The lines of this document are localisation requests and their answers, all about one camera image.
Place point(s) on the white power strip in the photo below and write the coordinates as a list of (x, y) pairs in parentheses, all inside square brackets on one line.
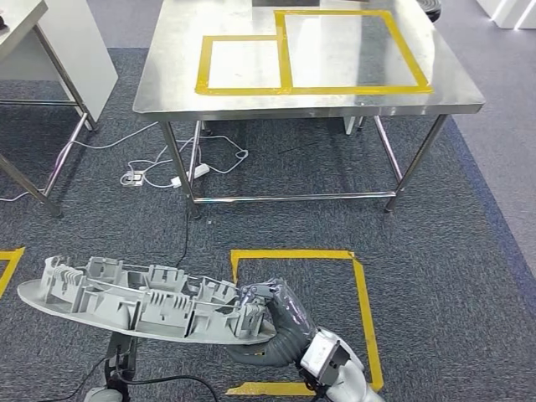
[(133, 178), (201, 170)]

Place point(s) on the white table with steel legs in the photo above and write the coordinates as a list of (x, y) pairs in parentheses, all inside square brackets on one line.
[(75, 55)]

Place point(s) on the large yellow tape rectangle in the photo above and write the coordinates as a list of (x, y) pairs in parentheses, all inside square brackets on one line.
[(355, 89)]

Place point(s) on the grey plastic wheel cover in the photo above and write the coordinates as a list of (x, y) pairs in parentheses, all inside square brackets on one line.
[(146, 310)]

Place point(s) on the black round stool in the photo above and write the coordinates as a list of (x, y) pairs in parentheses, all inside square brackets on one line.
[(431, 8)]

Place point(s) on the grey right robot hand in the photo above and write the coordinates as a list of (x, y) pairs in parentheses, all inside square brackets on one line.
[(293, 308)]

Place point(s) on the stainless steel workbench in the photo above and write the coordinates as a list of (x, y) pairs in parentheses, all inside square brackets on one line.
[(176, 72)]

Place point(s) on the small yellow tape rectangle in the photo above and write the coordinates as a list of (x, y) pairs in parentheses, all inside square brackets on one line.
[(201, 66)]

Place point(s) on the yellow floor tape frame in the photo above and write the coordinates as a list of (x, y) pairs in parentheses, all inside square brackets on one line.
[(16, 254), (293, 254)]

